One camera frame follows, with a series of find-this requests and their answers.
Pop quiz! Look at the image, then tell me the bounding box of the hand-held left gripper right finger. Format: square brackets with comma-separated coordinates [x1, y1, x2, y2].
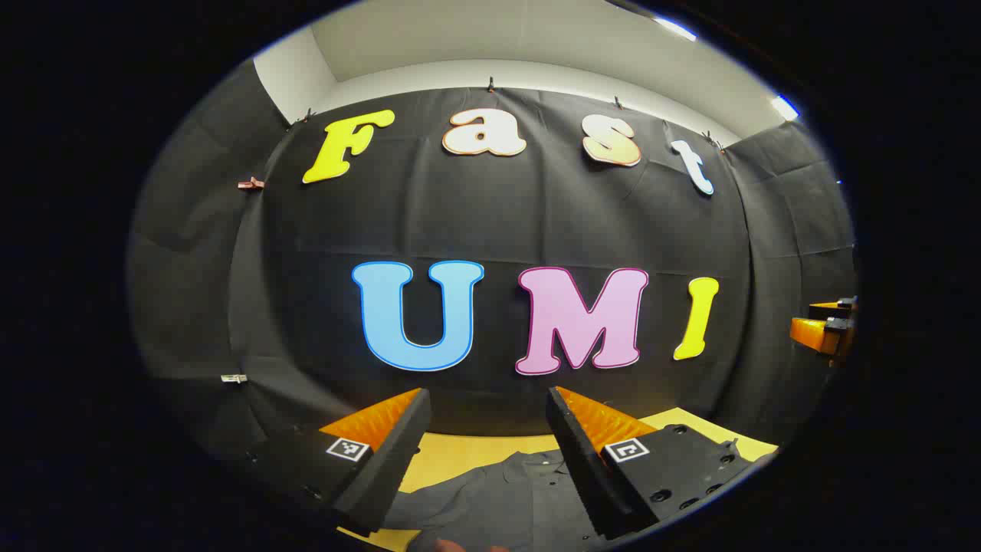
[546, 386, 779, 541]

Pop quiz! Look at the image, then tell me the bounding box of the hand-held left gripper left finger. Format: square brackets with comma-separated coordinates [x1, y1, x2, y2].
[245, 387, 432, 537]

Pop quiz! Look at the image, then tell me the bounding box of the grey shirt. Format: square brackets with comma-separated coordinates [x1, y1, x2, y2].
[381, 448, 606, 552]

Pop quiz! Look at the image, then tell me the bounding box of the black backdrop cloth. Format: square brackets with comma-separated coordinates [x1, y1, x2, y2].
[126, 57, 858, 461]

